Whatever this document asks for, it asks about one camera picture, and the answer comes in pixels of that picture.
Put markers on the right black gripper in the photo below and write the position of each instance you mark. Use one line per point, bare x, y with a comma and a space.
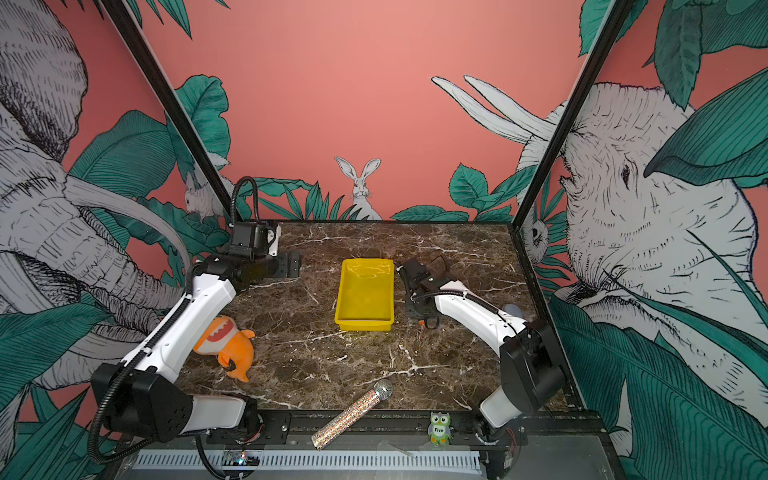
410, 309

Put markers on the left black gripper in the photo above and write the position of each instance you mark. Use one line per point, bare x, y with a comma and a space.
283, 269

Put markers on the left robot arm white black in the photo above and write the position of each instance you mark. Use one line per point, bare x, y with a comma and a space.
139, 396

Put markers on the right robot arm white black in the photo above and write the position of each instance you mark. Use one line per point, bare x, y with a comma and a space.
532, 362

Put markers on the yellow plastic bin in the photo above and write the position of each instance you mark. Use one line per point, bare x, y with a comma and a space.
366, 295

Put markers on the orange shark plush toy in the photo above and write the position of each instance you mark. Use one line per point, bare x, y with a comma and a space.
232, 347

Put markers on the green owl figurine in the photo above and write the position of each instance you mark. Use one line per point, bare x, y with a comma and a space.
439, 429

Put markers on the glitter toy microphone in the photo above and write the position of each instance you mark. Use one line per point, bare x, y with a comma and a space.
381, 391

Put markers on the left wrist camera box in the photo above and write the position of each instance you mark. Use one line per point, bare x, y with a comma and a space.
255, 239

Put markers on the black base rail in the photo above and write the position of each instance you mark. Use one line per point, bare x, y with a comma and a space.
468, 428

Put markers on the white slotted cable duct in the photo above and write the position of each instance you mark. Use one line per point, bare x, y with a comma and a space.
464, 462

